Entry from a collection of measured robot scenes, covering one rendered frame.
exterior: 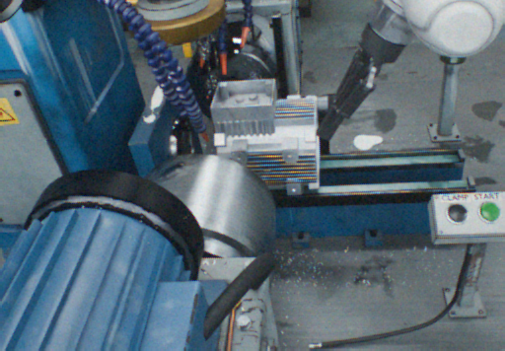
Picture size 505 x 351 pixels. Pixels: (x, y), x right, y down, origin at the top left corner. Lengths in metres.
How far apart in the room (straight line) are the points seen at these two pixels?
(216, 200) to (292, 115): 0.31
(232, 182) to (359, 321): 0.40
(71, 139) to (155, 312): 0.56
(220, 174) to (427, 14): 0.39
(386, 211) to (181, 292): 0.73
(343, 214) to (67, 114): 0.60
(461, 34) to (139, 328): 0.47
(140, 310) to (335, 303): 0.66
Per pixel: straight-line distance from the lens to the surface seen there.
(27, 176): 1.03
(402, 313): 1.04
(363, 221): 1.12
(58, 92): 0.90
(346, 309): 1.03
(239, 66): 1.21
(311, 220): 1.12
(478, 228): 0.85
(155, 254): 0.47
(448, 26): 0.63
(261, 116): 0.97
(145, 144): 0.93
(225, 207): 0.75
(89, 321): 0.41
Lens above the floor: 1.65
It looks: 38 degrees down
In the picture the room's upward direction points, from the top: 9 degrees counter-clockwise
